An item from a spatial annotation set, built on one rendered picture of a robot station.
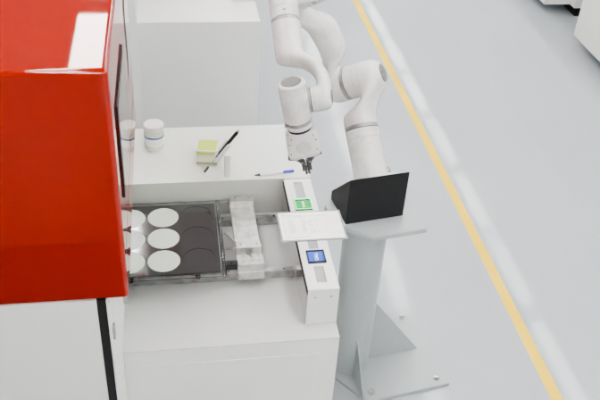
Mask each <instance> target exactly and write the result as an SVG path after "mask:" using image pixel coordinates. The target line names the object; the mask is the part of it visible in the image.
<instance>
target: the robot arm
mask: <svg viewBox="0 0 600 400"><path fill-rule="evenodd" d="M324 1H326V0H269V7H270V15H271V29H272V36H273V44H274V52H275V57H276V61H277V63H278V64H279V65H281V66H285V67H292V68H298V69H302V70H305V71H308V72H310V73H311V74H312V75H313V76H314V77H315V79H316V86H314V87H307V86H306V83H305V79H304V78H302V77H300V76H288V77H285V78H284V79H282V80H280V81H279V83H278V90H279V98H280V102H281V107H282V112H283V116H284V121H285V123H286V124H284V128H285V129H286V144H287V153H288V157H287V158H288V160H289V161H297V162H299V163H301V164H302V168H303V171H305V174H308V173H309V174H311V171H310V170H312V164H311V162H312V160H313V158H314V157H315V156H317V155H319V154H321V148H320V143H319V139H318V135H317V132H316V129H315V127H314V125H313V120H312V115H311V113H313V112H319V111H325V110H328V109H329V108H331V106H332V105H333V102H336V103H341V102H345V101H348V100H352V99H355V98H358V97H360V100H359V102H358V103H357V104H356V106H355V107H354V108H353V109H352V110H350V111H349V112H348V113H347V114H346V115H345V117H344V126H345V131H346V140H347V145H348V150H349V154H350V159H351V164H352V169H353V174H354V179H366V178H372V177H378V176H385V175H391V174H397V172H391V169H390V167H389V166H387V165H386V160H385V155H384V150H383V145H382V141H381V136H380V132H379V124H378V118H377V107H378V103H379V100H380V98H381V97H382V95H383V92H384V90H385V88H386V85H387V82H388V75H387V72H386V69H385V68H384V66H383V65H382V64H381V63H380V62H378V61H376V60H365V61H362V62H357V63H354V64H350V65H347V66H345V67H340V66H339V65H338V63H339V62H340V60H341V59H342V57H343V55H344V53H345V50H346V41H345V38H344V36H343V33H342V31H341V29H340V27H339V26H338V24H337V22H336V21H335V20H334V18H333V17H332V16H330V15H329V14H326V13H325V12H319V11H316V10H314V9H312V8H310V7H309V6H312V5H315V4H318V3H321V2H324ZM301 28H303V29H305V30H306V31H307V32H308V33H309V35H310V36H311V38H312V40H313V42H314V44H315V45H316V46H317V48H318V50H319V52H320V55H321V59H322V64H323V65H322V64H321V63H320V62H319V61H318V60H317V59H316V58H314V57H313V56H311V55H309V54H308V53H306V52H305V51H304V48H303V40H302V32H301ZM304 158H306V160H305V159H304ZM305 161H306V162H305ZM306 165H307V166H306ZM354 179H351V180H354Z"/></svg>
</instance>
